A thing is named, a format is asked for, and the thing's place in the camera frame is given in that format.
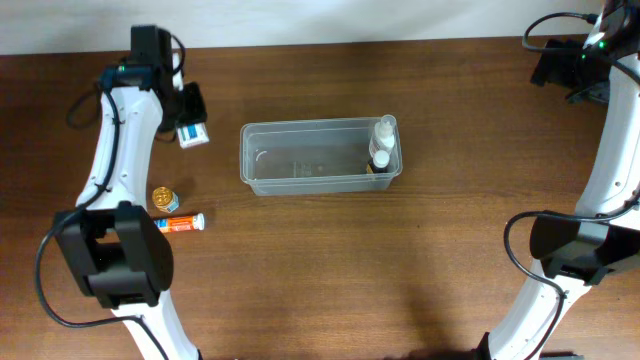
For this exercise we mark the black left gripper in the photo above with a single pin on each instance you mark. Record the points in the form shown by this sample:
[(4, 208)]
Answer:
[(198, 113)]

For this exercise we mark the gold-lidded small jar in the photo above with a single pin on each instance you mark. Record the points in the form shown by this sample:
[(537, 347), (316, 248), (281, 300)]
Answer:
[(165, 199)]

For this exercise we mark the orange effervescent tablet tube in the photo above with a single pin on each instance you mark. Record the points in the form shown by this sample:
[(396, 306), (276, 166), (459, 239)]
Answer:
[(181, 223)]

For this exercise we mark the dark bottle with white cap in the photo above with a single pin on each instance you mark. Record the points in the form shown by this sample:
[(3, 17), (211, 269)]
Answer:
[(378, 163)]

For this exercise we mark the clear plastic container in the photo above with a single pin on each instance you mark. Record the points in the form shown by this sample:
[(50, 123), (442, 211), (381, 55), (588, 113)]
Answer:
[(312, 157)]

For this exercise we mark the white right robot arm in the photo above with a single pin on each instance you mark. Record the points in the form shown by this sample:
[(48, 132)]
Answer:
[(573, 253)]

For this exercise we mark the white spray bottle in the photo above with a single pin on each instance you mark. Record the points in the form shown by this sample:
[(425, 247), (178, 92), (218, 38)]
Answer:
[(383, 135)]

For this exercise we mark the white Panadol medicine box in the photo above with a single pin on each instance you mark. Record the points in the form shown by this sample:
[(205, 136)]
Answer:
[(192, 135)]

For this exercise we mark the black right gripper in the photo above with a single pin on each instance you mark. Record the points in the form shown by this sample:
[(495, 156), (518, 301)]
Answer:
[(565, 54)]

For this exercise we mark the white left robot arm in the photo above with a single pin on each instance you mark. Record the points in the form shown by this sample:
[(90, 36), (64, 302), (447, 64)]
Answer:
[(112, 247)]

